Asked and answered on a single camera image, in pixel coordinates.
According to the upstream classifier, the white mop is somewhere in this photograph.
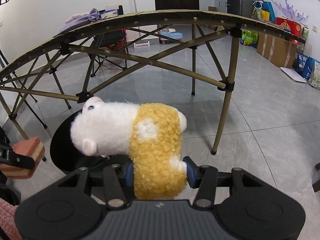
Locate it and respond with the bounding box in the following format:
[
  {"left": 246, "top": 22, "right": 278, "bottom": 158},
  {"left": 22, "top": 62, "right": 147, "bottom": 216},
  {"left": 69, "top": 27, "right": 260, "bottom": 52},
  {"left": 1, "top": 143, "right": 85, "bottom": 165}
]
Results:
[{"left": 131, "top": 0, "right": 150, "bottom": 49}]

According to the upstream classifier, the white and yellow plush hamster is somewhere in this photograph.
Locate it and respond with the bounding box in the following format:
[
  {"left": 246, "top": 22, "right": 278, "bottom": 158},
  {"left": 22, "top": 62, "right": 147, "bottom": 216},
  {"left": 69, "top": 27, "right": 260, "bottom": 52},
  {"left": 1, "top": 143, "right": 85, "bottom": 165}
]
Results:
[{"left": 70, "top": 96, "right": 188, "bottom": 201}]

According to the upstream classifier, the pink layered sponge cake toy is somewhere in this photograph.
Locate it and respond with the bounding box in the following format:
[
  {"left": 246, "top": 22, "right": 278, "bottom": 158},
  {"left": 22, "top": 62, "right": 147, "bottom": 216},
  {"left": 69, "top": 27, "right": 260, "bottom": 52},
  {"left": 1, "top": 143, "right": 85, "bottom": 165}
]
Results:
[{"left": 0, "top": 136, "right": 46, "bottom": 180}]

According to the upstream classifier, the white bathroom scale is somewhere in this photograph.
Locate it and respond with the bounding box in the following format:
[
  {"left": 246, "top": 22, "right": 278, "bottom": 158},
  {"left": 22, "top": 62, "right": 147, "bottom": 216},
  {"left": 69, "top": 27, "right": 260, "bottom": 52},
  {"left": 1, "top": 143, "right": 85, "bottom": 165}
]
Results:
[{"left": 280, "top": 66, "right": 307, "bottom": 83}]

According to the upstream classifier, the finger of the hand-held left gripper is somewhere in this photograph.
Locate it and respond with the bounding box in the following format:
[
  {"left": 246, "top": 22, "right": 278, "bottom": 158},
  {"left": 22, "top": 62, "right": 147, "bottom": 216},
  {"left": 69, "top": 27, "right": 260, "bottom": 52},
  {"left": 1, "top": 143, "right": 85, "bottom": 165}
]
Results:
[{"left": 0, "top": 144, "right": 35, "bottom": 170}]

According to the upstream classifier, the purple feather decoration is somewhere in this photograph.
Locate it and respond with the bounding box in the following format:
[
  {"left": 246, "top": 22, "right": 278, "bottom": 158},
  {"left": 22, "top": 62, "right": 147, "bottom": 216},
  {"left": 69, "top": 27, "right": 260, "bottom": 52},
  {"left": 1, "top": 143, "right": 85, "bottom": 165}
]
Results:
[{"left": 270, "top": 0, "right": 309, "bottom": 23}]

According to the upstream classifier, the blue pet water dispenser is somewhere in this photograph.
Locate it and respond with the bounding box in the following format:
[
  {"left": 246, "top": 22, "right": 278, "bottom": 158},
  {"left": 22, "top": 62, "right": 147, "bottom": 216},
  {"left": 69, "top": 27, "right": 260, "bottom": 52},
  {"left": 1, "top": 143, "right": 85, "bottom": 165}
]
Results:
[{"left": 158, "top": 28, "right": 183, "bottom": 45}]

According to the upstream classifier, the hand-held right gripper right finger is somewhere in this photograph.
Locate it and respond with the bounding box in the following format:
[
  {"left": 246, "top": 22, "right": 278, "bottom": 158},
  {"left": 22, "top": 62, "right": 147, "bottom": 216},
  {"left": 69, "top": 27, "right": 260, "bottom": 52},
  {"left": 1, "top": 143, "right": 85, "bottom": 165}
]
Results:
[{"left": 183, "top": 156, "right": 263, "bottom": 209}]

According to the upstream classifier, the black round trash bin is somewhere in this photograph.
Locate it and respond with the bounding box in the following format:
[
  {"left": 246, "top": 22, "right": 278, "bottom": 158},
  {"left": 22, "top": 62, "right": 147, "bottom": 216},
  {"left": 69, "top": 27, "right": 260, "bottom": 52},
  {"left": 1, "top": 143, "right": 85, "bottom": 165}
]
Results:
[{"left": 49, "top": 110, "right": 130, "bottom": 178}]

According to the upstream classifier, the black folding chair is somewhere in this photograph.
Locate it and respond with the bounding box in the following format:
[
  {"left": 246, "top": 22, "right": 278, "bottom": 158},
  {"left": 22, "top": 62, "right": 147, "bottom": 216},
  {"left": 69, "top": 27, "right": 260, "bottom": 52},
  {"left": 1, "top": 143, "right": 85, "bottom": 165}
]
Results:
[{"left": 86, "top": 5, "right": 130, "bottom": 78}]

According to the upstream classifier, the green plastic bag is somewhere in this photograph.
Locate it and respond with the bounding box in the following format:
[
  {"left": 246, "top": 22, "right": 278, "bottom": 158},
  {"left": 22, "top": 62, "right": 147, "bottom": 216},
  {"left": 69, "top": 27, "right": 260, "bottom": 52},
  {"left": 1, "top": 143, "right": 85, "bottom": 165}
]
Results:
[{"left": 240, "top": 29, "right": 259, "bottom": 48}]

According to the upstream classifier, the blue pet food bag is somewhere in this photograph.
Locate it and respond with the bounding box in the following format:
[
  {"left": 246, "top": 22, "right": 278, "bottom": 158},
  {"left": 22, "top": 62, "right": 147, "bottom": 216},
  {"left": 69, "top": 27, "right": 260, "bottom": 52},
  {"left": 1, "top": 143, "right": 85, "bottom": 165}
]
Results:
[{"left": 292, "top": 52, "right": 315, "bottom": 80}]

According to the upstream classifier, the white and green bag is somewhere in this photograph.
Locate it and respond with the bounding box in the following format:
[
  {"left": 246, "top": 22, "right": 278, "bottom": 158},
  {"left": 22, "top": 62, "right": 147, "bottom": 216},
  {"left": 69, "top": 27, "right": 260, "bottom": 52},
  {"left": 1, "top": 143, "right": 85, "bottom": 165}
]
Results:
[{"left": 307, "top": 61, "right": 320, "bottom": 89}]

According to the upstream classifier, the blue gift bag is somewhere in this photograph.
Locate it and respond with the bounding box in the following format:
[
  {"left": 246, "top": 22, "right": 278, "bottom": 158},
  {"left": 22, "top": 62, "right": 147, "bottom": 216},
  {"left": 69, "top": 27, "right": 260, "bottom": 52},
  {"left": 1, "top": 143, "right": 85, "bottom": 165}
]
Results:
[{"left": 252, "top": 0, "right": 275, "bottom": 22}]

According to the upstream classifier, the tan folding camping table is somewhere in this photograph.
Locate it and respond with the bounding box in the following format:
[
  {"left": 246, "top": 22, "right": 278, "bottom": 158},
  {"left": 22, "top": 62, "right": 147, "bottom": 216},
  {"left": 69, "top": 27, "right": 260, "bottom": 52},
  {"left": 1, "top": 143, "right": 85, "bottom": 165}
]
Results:
[{"left": 0, "top": 10, "right": 307, "bottom": 155}]

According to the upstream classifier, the large cardboard box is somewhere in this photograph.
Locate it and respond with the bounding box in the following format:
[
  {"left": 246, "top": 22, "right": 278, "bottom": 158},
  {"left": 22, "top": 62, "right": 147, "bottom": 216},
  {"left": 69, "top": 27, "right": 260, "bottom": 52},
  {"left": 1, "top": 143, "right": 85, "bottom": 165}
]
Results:
[{"left": 257, "top": 32, "right": 298, "bottom": 68}]

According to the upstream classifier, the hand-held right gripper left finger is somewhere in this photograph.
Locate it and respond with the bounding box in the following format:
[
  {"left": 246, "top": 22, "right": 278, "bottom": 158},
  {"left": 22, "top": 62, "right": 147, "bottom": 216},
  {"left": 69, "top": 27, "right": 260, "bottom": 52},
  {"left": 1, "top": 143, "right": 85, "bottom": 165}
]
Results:
[{"left": 56, "top": 162, "right": 134, "bottom": 209}]

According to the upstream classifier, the red gift box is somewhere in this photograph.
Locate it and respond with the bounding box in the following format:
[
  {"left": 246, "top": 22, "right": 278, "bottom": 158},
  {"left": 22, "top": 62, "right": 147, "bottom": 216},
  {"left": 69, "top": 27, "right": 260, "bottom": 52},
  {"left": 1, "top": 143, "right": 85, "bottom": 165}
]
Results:
[{"left": 275, "top": 17, "right": 303, "bottom": 37}]

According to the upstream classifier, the pink fluffy fabric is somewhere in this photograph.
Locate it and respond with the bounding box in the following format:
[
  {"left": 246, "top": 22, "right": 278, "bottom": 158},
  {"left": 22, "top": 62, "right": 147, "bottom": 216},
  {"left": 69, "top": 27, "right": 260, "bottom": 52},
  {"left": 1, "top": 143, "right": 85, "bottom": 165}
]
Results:
[{"left": 0, "top": 197, "right": 28, "bottom": 240}]

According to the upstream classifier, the dark rubber wheel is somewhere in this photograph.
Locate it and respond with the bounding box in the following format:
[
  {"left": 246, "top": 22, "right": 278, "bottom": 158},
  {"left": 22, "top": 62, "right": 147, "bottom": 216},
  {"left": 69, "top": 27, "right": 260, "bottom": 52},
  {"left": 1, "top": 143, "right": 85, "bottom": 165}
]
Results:
[{"left": 0, "top": 176, "right": 21, "bottom": 206}]

